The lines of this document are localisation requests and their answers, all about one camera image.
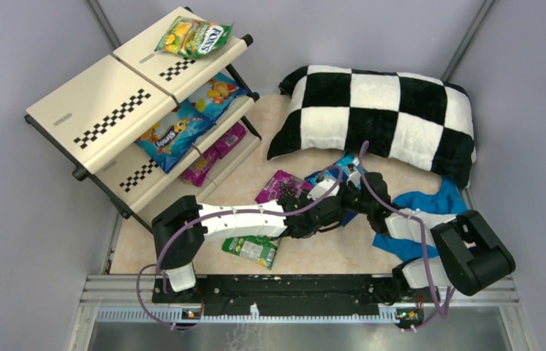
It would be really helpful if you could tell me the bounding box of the blue mint candy bag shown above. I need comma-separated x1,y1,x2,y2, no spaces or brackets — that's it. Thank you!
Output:
304,153,360,185

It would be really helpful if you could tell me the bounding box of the purple grape candy bag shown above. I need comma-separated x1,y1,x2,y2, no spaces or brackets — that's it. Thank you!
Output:
181,146,219,187
255,170,314,203
213,123,246,159

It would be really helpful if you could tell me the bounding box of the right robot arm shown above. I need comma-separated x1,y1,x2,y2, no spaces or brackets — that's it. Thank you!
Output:
340,171,517,296

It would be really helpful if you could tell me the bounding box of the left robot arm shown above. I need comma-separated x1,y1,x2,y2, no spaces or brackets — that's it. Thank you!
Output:
152,195,349,293

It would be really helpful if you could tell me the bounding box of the blue fruit candy bag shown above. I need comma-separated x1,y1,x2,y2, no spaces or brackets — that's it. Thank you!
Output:
186,73,248,121

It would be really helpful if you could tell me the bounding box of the blue Sugus candy bag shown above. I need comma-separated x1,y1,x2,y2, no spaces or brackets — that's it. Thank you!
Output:
134,103,216,173

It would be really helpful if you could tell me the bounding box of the cream three-tier shelf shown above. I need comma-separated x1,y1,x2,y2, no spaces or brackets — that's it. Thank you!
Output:
25,7,260,227

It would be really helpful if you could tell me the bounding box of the green Fox's candy bag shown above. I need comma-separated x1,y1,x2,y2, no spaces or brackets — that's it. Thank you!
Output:
154,16,233,60

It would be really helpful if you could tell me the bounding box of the blue cloth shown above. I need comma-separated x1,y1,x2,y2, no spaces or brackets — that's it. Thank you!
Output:
373,178,469,262

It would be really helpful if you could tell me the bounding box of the black white checkered pillow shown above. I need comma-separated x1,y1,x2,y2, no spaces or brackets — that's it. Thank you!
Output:
266,65,476,188

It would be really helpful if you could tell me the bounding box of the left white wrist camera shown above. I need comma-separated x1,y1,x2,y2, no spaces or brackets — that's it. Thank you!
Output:
307,178,339,200

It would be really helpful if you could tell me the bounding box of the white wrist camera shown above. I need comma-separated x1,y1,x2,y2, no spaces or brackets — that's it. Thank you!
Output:
345,164,362,189
307,178,339,200

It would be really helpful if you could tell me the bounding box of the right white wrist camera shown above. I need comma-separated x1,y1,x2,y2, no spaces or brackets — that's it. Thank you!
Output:
345,164,362,189

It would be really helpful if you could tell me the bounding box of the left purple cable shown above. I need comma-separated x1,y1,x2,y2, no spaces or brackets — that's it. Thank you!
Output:
136,165,346,331

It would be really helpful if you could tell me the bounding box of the purple cable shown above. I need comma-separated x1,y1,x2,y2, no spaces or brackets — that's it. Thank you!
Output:
357,140,457,333
136,165,346,331

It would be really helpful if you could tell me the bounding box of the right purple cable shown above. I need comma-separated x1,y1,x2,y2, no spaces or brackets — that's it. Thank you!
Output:
357,140,457,333

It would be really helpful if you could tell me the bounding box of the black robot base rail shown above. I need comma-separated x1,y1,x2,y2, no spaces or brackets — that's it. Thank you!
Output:
151,274,432,320

